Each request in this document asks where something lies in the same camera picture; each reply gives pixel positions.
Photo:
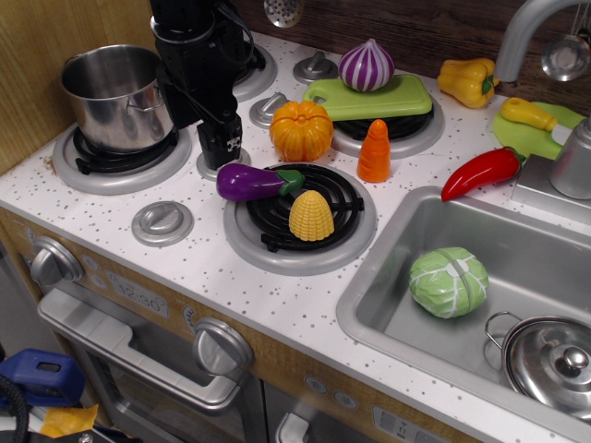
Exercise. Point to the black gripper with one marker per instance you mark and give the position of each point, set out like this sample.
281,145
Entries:
197,79

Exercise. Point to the purple toy eggplant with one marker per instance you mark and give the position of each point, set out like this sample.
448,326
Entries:
239,182

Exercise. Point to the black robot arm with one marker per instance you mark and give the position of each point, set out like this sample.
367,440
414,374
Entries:
199,21

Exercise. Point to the stainless steel pot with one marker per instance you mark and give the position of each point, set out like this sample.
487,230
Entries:
115,97

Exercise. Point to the small steel lidded pot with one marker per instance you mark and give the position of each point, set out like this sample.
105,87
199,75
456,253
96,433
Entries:
546,358

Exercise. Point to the silver stovetop knob middle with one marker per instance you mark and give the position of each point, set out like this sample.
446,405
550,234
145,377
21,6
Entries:
211,174

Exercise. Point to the silver stovetop knob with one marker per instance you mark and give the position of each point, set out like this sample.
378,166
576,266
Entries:
211,174
261,113
162,223
316,67

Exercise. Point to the silver stovetop knob upper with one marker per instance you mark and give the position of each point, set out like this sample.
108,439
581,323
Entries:
261,113

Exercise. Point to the back left stove burner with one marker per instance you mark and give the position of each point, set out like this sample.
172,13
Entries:
258,76

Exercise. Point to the stove burner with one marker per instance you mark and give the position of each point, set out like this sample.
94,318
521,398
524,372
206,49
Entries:
79,164
258,230
408,135
258,76

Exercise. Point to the orange toy pumpkin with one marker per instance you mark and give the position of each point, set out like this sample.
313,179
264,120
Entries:
301,131

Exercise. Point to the front centre stove burner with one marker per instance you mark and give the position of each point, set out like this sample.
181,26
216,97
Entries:
258,230

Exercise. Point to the silver stovetop knob front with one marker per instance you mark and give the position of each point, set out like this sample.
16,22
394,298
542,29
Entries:
162,223

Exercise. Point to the silver stovetop knob back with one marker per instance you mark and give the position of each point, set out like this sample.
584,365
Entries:
316,67

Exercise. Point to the yellow toy corn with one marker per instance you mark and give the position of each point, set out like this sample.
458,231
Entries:
310,217

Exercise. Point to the front left stove burner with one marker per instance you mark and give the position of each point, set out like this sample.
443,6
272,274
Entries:
79,164

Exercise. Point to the hanging perforated steel spoon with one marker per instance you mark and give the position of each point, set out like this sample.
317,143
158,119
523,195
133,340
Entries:
284,14

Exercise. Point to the orange toy carrot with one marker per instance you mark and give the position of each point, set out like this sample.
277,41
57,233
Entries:
374,162

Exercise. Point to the purple striped toy onion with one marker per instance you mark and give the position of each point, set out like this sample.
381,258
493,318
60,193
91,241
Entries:
367,67

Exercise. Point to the back right stove burner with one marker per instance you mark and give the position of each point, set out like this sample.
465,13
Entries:
408,135

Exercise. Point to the green toy cutting board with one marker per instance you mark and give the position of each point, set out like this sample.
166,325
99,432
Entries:
404,95

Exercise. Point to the silver oven knob right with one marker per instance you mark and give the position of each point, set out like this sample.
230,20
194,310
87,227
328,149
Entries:
218,349

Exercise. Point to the silver oven knob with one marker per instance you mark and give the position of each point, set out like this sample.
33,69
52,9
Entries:
218,349
53,263

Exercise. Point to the silver oven knob left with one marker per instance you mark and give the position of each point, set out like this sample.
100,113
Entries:
53,263

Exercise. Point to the yellow toy bell pepper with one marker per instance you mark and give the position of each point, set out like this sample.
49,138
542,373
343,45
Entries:
471,82

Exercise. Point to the green toy cabbage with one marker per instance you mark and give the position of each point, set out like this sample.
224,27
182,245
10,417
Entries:
449,282

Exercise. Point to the red toy chili pepper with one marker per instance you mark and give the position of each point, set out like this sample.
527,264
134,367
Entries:
488,168

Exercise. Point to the silver sink basin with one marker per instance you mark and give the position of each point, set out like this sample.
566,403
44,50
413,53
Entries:
493,301

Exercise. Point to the silver oven door handle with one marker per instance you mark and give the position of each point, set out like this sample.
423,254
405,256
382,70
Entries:
110,339

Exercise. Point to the toy knife yellow handle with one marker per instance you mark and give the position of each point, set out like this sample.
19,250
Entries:
521,111

